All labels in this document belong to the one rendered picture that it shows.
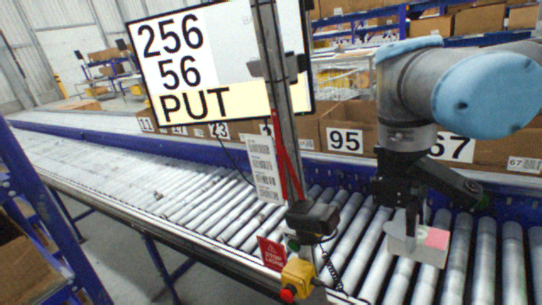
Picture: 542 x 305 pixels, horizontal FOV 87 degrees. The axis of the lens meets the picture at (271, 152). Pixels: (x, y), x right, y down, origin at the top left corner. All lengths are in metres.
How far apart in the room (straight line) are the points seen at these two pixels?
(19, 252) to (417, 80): 0.65
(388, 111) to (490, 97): 0.16
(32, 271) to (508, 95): 0.71
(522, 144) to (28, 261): 1.27
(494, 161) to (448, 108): 0.86
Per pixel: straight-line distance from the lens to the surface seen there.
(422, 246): 0.62
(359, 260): 1.01
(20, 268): 0.65
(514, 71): 0.37
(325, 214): 0.64
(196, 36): 0.81
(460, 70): 0.36
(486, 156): 1.20
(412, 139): 0.49
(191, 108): 0.85
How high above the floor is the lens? 1.48
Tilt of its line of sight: 24 degrees down
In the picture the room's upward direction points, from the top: 11 degrees counter-clockwise
